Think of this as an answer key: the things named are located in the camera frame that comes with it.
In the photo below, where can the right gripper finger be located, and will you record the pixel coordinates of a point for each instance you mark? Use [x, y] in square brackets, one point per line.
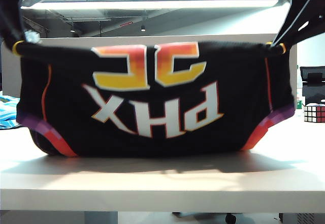
[288, 18]
[312, 23]

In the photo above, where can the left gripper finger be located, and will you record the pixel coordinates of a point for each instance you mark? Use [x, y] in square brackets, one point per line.
[32, 37]
[11, 23]

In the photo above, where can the black Durant basketball jersey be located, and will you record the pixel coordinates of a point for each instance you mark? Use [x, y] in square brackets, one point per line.
[157, 102]

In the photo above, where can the black office chair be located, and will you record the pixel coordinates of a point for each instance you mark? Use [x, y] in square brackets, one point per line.
[313, 84]

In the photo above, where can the blue patterned cloth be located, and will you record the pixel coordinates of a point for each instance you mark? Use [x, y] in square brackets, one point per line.
[7, 112]

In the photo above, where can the small green box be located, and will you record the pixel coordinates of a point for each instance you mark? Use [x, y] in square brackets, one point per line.
[298, 103]

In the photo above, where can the Rubik's cube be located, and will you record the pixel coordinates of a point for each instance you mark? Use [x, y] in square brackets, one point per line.
[314, 112]

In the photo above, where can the black ceiling spotlight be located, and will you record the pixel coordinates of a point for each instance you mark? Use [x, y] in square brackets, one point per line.
[143, 28]

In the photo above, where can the white overhead light bar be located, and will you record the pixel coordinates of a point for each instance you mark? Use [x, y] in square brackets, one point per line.
[152, 4]

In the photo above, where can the black chair caster wheel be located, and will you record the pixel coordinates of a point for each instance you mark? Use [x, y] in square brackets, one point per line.
[230, 219]

